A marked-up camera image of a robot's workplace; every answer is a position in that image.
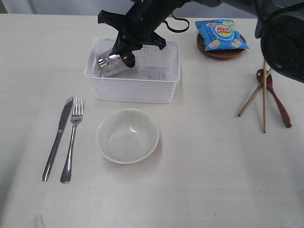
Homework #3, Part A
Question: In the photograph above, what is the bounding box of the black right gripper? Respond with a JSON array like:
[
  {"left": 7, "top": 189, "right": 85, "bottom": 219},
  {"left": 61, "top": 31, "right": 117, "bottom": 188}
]
[{"left": 98, "top": 0, "right": 187, "bottom": 68}]

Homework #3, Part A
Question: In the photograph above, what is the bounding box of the shiny steel cup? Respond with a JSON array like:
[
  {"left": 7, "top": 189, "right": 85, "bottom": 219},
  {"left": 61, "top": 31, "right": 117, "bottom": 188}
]
[{"left": 97, "top": 52, "right": 130, "bottom": 77}]

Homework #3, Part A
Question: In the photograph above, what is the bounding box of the white perforated plastic basket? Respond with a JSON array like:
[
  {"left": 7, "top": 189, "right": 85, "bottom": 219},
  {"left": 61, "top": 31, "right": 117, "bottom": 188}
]
[{"left": 84, "top": 38, "right": 180, "bottom": 104}]

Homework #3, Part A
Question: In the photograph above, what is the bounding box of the silver fork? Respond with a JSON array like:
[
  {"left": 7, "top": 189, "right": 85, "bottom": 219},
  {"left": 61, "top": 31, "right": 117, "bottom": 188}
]
[{"left": 60, "top": 96, "right": 84, "bottom": 183}]

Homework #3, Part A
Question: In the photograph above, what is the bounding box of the white ceramic bowl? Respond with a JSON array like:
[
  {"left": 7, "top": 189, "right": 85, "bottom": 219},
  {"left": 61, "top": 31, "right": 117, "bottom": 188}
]
[{"left": 95, "top": 108, "right": 160, "bottom": 164}]

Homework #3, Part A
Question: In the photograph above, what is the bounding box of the silver table knife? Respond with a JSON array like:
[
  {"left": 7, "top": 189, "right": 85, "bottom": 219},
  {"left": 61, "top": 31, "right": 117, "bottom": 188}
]
[{"left": 42, "top": 96, "right": 74, "bottom": 181}]

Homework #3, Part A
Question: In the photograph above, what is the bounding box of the blue chips bag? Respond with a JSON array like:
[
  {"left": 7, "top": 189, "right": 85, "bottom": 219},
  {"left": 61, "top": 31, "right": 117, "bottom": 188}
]
[{"left": 195, "top": 19, "right": 249, "bottom": 51}]

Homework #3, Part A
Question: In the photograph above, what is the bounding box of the brown round plate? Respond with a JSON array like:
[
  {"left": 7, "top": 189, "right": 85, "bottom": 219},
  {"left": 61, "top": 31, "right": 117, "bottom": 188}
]
[{"left": 196, "top": 33, "right": 245, "bottom": 59}]

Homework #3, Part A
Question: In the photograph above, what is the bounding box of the wooden chopstick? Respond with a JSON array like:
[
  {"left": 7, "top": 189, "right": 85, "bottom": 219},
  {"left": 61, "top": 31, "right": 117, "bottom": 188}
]
[
  {"left": 263, "top": 59, "right": 267, "bottom": 133},
  {"left": 238, "top": 81, "right": 263, "bottom": 117}
]

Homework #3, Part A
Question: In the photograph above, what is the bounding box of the dark wooden spoon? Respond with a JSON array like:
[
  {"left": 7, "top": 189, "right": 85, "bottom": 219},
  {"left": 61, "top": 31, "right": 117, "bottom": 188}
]
[{"left": 266, "top": 74, "right": 292, "bottom": 128}]

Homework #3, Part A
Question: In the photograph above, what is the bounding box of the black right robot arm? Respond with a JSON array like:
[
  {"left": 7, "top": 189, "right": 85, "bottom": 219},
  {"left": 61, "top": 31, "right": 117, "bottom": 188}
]
[{"left": 98, "top": 0, "right": 304, "bottom": 82}]

